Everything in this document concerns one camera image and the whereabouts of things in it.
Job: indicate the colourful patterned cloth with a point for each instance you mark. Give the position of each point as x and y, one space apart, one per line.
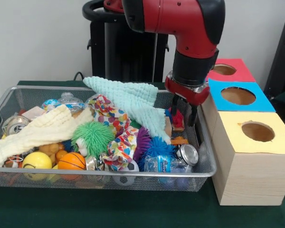
115 128

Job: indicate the shallow clear mesh bin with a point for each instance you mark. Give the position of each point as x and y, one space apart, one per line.
202 171

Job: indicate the blue spiky ball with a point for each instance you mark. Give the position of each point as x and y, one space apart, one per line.
156 148

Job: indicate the pale yellow cloth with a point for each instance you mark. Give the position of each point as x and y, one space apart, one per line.
42 128

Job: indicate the orange toy basketball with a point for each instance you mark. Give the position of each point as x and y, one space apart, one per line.
71 162

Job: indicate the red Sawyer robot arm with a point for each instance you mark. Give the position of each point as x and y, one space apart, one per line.
180 23

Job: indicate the wooden box with three holes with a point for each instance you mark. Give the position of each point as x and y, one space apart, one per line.
251 175

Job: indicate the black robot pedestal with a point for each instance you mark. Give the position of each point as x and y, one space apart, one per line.
123 57

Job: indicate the yellow smiley ball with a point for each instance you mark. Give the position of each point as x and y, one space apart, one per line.
36 162

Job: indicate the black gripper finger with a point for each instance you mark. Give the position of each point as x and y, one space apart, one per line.
193 115
174 105

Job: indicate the crushed clear water bottle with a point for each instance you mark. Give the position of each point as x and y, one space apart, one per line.
164 165

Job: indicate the red spiky toy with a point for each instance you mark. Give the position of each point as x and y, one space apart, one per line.
178 119

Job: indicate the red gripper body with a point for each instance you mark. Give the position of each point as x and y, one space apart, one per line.
187 94

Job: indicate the mint green cloth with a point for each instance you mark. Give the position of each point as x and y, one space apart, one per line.
128 97

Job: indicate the purple spiky ball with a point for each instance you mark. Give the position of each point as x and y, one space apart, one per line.
141 142

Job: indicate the crushed silver can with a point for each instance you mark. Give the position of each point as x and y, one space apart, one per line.
187 154

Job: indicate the small orange toy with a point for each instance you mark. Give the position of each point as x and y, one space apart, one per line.
179 140

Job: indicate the green spiky ball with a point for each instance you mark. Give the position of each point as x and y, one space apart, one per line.
92 137

